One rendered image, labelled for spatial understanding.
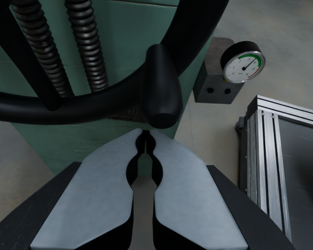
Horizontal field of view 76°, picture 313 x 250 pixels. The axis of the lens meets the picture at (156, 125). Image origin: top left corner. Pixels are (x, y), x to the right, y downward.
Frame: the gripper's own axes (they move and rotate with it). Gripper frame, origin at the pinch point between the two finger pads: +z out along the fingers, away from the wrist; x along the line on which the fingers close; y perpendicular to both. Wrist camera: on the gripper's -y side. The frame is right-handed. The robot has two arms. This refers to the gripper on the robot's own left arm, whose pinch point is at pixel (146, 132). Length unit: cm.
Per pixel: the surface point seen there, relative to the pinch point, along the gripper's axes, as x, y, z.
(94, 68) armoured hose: -6.0, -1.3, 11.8
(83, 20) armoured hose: -6.0, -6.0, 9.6
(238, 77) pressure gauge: 14.8, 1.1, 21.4
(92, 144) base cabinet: -16, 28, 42
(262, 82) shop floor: 76, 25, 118
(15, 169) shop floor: -54, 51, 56
